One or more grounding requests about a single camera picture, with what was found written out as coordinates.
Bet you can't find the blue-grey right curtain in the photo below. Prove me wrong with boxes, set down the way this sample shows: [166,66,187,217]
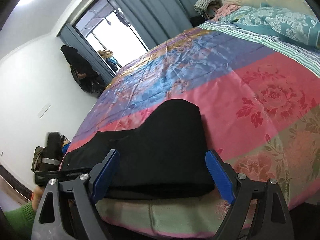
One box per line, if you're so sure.
[114,0,198,49]

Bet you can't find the pile of colourful clothes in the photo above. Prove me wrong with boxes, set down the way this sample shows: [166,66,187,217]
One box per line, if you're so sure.
[61,135,71,154]

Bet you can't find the pink patterned pillow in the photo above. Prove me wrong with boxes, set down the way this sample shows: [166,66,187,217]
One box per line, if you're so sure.
[213,3,241,21]

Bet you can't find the person left hand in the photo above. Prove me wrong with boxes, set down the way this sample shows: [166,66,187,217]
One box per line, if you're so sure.
[31,186,45,212]

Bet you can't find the black pants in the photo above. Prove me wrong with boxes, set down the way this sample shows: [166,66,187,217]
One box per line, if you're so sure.
[61,99,215,200]

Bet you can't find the grey folded blanket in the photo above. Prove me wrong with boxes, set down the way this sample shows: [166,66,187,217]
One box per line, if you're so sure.
[194,0,222,15]

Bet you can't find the white wall switch plate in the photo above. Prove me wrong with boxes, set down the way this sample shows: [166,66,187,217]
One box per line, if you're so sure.
[37,103,51,119]

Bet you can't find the striped bed sheet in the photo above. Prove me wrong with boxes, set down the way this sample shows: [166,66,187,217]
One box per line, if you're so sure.
[199,21,319,77]

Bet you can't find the clothes on balcony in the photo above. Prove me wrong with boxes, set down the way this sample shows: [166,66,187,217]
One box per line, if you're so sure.
[98,49,118,72]

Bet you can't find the teal floral pillow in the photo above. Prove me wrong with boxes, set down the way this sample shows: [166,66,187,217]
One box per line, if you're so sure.
[219,6,319,49]

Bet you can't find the green sleeve forearm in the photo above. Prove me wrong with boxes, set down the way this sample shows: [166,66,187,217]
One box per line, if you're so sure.
[4,202,36,239]

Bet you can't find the olive bag on cabinet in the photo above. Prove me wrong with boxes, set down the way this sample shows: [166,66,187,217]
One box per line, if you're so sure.
[31,146,46,172]

